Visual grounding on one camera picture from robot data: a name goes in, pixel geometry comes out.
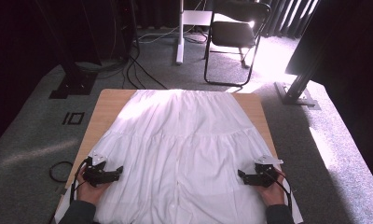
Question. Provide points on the black folding chair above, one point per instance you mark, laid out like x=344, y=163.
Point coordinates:
x=232, y=34

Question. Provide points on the white desk frame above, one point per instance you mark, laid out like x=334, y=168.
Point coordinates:
x=180, y=46

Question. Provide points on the dark pleated curtain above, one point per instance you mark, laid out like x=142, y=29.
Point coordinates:
x=284, y=21

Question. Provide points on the white pleated skirt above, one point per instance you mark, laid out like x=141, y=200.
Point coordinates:
x=181, y=140

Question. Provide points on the grey tape piece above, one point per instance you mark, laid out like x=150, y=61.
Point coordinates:
x=60, y=190

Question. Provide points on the person's left hand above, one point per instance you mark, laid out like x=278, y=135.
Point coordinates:
x=89, y=193

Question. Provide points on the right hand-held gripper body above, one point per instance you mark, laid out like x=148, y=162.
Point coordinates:
x=264, y=177

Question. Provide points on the black metal stand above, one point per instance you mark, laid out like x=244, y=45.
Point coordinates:
x=72, y=84
x=295, y=96

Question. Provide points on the black curtain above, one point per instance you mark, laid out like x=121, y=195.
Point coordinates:
x=13, y=62
x=346, y=46

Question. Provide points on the dark equipment rack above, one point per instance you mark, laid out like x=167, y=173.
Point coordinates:
x=124, y=28

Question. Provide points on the person's right hand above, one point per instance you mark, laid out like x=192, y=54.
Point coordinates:
x=274, y=194

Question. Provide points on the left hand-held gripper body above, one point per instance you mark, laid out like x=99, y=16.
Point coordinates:
x=96, y=174

